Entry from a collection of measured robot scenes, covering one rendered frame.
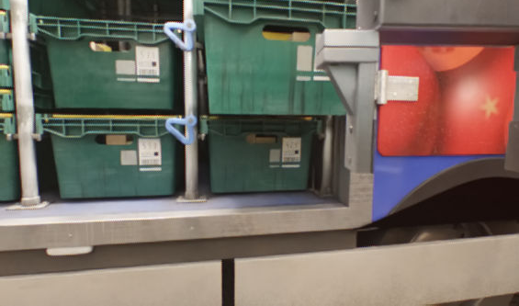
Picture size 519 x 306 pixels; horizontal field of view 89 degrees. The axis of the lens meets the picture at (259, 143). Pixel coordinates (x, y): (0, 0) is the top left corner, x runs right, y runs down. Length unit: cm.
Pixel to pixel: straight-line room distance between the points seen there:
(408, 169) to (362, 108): 72
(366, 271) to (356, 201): 22
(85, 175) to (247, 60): 61
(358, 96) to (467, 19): 8
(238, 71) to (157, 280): 58
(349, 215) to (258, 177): 31
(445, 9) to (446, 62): 76
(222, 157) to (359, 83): 70
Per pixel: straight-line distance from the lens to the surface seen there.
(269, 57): 62
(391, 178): 89
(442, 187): 100
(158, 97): 88
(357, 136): 21
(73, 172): 97
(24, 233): 87
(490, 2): 25
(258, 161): 88
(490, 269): 126
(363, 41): 21
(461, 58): 103
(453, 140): 100
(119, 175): 92
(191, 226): 75
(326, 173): 93
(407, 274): 104
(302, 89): 64
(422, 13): 22
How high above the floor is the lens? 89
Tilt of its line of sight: 5 degrees down
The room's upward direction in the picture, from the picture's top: straight up
